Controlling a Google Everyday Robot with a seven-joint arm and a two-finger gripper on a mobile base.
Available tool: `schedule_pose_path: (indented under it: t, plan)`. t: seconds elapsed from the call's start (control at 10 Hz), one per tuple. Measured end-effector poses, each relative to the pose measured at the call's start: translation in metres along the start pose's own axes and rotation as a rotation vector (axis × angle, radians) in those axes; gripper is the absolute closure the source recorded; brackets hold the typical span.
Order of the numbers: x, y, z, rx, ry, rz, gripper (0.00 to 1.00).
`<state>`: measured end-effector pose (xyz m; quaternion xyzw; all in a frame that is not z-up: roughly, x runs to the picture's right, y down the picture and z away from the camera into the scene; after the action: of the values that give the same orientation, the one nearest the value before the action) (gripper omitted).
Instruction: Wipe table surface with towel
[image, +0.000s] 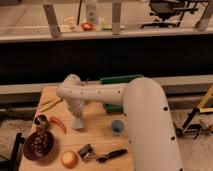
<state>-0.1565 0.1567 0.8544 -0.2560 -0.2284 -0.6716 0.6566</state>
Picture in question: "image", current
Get red chili pepper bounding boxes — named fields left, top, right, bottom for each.
left=49, top=116, right=66, bottom=134

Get small dark tin can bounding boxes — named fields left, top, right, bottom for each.
left=34, top=114, right=48, bottom=126

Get yellow black tripod stand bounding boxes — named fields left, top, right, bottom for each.
left=175, top=84, right=213, bottom=138

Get small blue cup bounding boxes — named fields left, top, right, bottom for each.
left=111, top=120, right=124, bottom=136

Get black chair frame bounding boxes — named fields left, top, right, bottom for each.
left=0, top=133, right=25, bottom=171

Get green towel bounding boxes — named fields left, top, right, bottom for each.
left=100, top=74, right=141, bottom=113

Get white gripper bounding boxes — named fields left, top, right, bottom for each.
left=67, top=100, right=85, bottom=130

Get red round toy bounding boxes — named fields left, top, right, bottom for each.
left=81, top=22, right=94, bottom=31

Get dark red bowl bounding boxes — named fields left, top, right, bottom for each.
left=23, top=130, right=54, bottom=161

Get black office chair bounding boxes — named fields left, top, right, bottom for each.
left=141, top=0, right=198, bottom=29

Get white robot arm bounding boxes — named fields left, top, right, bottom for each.
left=57, top=74, right=184, bottom=171

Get yellow round fruit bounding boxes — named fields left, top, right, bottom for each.
left=60, top=151, right=78, bottom=169

